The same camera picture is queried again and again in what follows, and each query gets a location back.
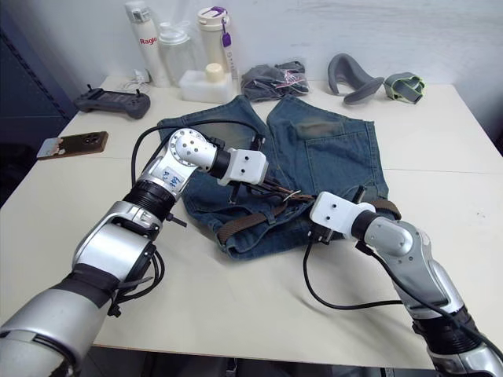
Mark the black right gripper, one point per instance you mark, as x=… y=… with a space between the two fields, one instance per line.
x=320 y=238

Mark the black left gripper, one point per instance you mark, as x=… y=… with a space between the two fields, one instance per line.
x=235 y=194

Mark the brown braided belt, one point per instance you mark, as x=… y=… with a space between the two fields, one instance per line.
x=236 y=227

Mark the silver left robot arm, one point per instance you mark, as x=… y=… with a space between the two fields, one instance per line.
x=114 y=243

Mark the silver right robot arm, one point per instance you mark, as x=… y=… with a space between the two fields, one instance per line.
x=397 y=235

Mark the blue denim shorts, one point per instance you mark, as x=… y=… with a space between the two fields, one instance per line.
x=334 y=157

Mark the bag of grey clothes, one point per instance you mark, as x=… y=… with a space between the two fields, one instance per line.
x=271 y=80

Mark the white container with cream cap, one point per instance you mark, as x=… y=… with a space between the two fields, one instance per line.
x=204 y=88

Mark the clear bottle with lettering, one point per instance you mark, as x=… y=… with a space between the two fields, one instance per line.
x=232 y=66

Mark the grey curved foam pillow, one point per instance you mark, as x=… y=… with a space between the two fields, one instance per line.
x=342 y=70

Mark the cream bottle with purple lid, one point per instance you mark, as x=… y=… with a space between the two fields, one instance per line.
x=212 y=43

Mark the clear plastic shaker bottle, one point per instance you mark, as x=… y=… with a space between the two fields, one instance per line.
x=177 y=51

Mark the dark grey handheld controller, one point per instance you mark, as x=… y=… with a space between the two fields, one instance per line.
x=114 y=103

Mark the white bottle with red lettering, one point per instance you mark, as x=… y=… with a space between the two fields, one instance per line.
x=149 y=51

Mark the brown smartphone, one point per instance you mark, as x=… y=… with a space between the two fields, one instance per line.
x=86 y=142

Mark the dark blue cabinet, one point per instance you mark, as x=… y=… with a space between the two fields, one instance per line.
x=23 y=98

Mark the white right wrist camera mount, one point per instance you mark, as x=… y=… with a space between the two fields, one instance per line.
x=338 y=214

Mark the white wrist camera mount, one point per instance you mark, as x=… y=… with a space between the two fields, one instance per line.
x=247 y=165
x=338 y=214

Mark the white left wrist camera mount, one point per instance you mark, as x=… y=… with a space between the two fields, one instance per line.
x=247 y=165

